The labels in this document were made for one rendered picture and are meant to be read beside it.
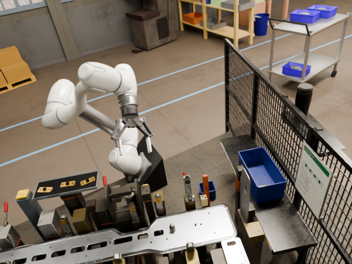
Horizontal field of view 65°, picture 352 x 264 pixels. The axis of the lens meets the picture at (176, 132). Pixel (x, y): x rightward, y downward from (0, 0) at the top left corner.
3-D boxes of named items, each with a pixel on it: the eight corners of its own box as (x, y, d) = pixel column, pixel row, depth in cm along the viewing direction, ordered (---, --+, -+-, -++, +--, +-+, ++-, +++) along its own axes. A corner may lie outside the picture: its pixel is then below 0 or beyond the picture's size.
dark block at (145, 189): (153, 238, 180) (141, 195, 156) (152, 228, 186) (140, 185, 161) (161, 236, 181) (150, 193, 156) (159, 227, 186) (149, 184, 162)
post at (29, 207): (44, 244, 186) (14, 201, 160) (47, 234, 192) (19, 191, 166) (56, 242, 186) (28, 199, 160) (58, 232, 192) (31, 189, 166)
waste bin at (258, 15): (257, 37, 658) (259, 17, 630) (247, 34, 686) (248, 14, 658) (271, 33, 671) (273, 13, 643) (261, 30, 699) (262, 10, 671)
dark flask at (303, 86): (296, 121, 143) (302, 90, 132) (289, 114, 149) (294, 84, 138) (310, 119, 143) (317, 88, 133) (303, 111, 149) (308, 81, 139)
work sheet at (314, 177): (318, 221, 127) (332, 173, 109) (294, 185, 145) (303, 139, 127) (322, 220, 127) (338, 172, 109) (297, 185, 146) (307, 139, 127)
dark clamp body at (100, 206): (111, 250, 177) (94, 212, 154) (112, 234, 187) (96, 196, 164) (123, 248, 177) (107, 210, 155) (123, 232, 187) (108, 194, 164)
